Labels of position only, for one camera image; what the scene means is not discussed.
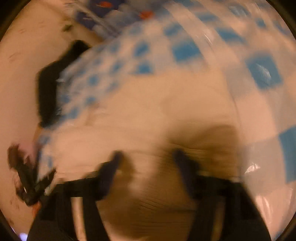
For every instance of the black garment by wall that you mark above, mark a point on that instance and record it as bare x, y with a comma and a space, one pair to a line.
47, 82

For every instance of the white quilted jacket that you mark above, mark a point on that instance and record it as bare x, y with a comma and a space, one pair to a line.
146, 118

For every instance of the whale pattern curtain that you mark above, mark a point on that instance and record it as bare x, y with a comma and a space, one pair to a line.
108, 18

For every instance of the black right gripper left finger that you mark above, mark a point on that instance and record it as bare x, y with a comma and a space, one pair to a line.
70, 211

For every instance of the blue checkered bagged quilt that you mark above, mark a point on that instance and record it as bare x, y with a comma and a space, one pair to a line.
250, 44

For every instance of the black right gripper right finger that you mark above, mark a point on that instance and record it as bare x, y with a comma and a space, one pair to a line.
225, 211

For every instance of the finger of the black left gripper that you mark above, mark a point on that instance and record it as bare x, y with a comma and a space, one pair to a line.
19, 161
44, 183

